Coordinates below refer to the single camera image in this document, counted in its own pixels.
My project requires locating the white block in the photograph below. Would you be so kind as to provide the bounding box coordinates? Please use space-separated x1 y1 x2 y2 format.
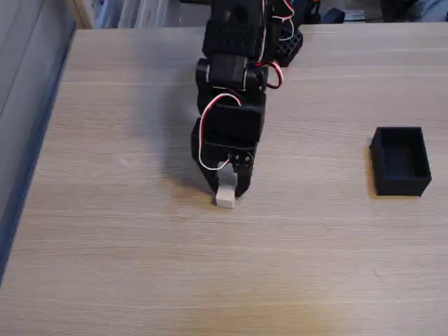
215 185 237 210

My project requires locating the black open box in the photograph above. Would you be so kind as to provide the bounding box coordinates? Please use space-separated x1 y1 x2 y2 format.
369 126 433 197

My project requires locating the pale curtain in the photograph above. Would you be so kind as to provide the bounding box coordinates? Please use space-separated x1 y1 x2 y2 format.
94 0 211 29

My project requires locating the dark blue object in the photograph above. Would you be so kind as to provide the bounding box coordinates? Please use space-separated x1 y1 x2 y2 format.
320 8 347 25

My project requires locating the blue grey cloth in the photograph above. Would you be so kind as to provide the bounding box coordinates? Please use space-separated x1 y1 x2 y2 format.
381 0 448 23

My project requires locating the white red gripper cable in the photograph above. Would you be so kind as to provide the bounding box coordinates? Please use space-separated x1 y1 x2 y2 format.
197 92 244 173

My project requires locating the white red arm cable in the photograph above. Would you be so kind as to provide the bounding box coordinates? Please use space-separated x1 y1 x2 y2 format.
254 0 295 90

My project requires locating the wooden post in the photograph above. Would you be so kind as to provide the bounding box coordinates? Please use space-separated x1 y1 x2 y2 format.
67 0 94 30

